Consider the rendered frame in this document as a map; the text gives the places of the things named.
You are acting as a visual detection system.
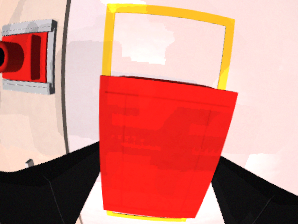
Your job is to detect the yellow rectangular frame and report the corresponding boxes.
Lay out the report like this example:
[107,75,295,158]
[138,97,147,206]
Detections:
[101,3,235,222]

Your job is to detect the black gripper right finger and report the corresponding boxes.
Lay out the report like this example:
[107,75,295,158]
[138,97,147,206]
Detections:
[210,156,298,224]

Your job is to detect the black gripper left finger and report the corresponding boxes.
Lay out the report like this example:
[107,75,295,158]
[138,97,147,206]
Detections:
[0,141,101,224]

